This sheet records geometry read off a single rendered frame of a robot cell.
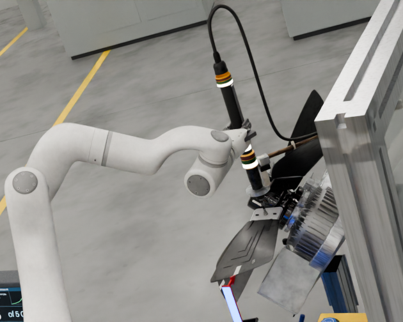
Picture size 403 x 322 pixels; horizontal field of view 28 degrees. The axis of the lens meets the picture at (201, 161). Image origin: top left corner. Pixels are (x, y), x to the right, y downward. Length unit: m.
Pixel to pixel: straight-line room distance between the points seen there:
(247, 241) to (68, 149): 0.60
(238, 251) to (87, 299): 2.51
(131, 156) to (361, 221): 1.33
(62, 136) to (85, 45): 7.87
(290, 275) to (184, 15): 7.31
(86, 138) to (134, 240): 3.14
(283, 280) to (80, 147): 0.76
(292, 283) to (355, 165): 1.73
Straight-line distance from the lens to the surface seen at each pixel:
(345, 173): 0.64
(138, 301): 4.45
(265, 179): 2.27
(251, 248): 2.21
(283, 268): 2.35
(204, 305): 4.21
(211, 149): 1.93
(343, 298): 2.56
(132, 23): 9.60
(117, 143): 1.96
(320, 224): 2.32
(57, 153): 1.96
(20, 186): 1.87
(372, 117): 0.64
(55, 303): 1.87
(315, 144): 2.16
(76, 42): 9.83
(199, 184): 1.95
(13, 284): 2.36
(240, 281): 2.46
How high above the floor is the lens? 2.29
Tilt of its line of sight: 23 degrees down
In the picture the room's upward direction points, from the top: 19 degrees counter-clockwise
